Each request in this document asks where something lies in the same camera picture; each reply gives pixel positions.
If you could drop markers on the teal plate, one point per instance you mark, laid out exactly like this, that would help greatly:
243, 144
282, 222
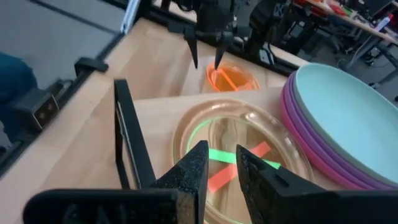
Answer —
351, 124

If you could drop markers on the black table-level camera box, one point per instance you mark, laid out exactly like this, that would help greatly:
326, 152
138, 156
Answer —
40, 109

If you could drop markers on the purple plate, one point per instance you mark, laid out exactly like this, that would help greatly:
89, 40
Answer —
316, 152
319, 148

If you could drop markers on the green transparent plate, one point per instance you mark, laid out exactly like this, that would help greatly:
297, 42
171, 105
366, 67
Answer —
193, 132
224, 155

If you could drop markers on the orange transparent plate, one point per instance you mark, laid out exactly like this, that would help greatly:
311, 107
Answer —
233, 79

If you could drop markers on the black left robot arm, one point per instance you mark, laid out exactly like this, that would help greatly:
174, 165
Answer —
267, 18

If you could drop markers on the silver metal bar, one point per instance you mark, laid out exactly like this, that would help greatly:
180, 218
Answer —
130, 15

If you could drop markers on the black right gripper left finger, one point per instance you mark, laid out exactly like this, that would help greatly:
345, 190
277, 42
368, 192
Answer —
186, 174

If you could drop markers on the pink transparent plate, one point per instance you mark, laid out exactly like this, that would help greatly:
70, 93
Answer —
224, 177

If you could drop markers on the magenta plate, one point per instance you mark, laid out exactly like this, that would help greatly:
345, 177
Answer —
312, 156

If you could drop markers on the person's leg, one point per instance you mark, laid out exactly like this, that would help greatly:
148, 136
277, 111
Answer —
15, 81

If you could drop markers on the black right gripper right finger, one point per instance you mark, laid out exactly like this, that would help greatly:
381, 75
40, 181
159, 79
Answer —
273, 193

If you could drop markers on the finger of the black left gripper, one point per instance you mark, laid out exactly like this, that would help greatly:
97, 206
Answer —
222, 46
193, 46

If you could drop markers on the background work desk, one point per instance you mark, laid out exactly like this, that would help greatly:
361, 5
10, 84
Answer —
357, 25

